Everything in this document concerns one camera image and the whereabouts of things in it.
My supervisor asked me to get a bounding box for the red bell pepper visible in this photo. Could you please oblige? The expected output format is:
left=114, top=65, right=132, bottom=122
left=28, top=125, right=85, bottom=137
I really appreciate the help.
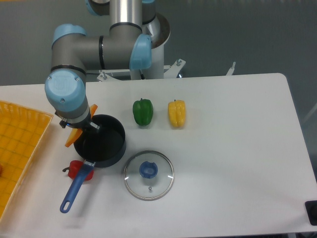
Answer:
left=62, top=160, right=93, bottom=179

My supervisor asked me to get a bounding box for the yellow bell pepper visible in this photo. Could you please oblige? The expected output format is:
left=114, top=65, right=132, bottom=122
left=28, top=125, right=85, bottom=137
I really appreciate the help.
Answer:
left=168, top=100, right=186, bottom=128

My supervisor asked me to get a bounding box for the glass lid blue knob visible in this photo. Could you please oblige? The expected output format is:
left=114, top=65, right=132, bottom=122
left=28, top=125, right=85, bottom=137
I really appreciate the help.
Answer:
left=123, top=150, right=175, bottom=201

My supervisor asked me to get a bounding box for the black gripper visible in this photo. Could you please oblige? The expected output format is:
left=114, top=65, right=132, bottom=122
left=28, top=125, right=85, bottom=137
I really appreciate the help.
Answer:
left=55, top=112, right=100, bottom=130

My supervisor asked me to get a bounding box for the green bell pepper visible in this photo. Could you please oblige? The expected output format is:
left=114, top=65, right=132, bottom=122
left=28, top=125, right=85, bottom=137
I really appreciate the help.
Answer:
left=132, top=98, right=154, bottom=126

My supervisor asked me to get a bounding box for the yellow plastic basket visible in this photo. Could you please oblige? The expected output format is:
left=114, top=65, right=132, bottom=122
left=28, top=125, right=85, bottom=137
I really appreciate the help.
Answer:
left=0, top=101, right=53, bottom=220

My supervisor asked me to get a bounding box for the dark pot blue handle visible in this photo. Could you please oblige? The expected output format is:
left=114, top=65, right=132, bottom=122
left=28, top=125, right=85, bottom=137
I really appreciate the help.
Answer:
left=60, top=115, right=126, bottom=213

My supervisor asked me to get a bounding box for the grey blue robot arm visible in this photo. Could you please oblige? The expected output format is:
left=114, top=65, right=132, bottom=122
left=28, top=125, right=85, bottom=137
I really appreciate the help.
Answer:
left=45, top=0, right=156, bottom=128

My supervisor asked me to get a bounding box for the white bracket right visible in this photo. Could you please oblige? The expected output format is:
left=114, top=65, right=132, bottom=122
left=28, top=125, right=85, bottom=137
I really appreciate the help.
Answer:
left=226, top=61, right=236, bottom=76

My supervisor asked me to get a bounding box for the black object table corner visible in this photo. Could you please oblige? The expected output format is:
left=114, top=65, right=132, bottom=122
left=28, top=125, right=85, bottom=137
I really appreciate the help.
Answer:
left=305, top=200, right=317, bottom=226

